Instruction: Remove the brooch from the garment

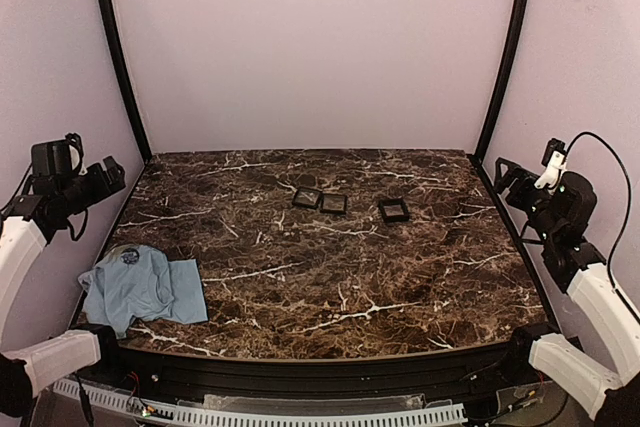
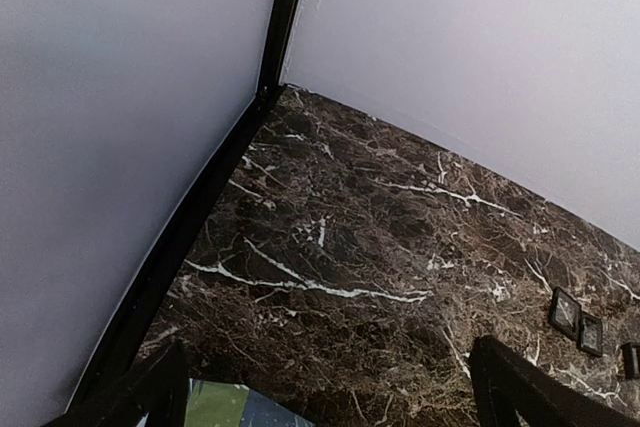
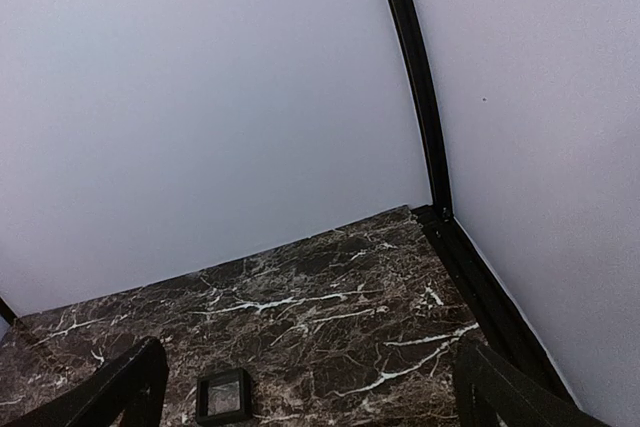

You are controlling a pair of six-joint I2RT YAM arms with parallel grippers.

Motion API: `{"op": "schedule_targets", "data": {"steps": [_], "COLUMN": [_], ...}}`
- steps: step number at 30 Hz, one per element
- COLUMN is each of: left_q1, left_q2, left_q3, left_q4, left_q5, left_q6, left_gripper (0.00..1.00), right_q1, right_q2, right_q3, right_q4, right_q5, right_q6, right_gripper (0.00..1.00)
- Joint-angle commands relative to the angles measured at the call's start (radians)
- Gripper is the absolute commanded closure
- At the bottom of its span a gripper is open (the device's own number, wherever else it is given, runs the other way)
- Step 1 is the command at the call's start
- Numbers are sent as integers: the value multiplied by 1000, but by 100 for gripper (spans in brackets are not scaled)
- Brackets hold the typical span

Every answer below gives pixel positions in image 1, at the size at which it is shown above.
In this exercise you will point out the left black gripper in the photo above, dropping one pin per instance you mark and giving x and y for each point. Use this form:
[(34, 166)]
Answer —
[(101, 175)]

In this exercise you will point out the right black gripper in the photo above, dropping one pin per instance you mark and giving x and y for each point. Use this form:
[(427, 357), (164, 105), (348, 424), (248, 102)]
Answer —
[(516, 182)]

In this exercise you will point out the light blue printed t-shirt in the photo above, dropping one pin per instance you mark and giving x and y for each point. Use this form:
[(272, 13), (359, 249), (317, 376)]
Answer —
[(138, 282)]

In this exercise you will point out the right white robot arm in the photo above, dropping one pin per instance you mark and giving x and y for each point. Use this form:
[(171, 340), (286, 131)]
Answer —
[(558, 205)]

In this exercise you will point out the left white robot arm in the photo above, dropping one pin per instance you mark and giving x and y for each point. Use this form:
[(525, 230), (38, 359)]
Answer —
[(27, 227)]

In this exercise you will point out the right black display box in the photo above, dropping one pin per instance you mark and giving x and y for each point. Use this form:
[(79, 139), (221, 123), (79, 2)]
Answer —
[(393, 210)]

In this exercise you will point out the black display box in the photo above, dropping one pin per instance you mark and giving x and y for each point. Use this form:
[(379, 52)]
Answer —
[(306, 197), (393, 210), (334, 204)]

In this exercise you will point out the middle black display box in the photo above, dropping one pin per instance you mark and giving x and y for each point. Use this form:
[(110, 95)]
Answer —
[(334, 204)]

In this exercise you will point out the left black display box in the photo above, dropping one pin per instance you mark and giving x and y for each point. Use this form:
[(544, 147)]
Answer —
[(306, 197)]

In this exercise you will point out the black front frame rail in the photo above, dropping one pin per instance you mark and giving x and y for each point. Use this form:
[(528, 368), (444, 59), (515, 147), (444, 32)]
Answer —
[(466, 375)]

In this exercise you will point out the left black frame post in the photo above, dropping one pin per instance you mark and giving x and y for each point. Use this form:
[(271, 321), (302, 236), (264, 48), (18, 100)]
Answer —
[(119, 63)]

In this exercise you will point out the black frame post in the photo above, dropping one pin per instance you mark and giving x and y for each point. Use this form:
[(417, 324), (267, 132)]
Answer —
[(510, 48), (119, 63)]

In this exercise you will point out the white slotted cable duct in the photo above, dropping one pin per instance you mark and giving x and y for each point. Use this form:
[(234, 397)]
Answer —
[(408, 410)]

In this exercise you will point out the right black frame post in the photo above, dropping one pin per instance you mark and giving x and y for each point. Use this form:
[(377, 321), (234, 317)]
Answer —
[(510, 48)]

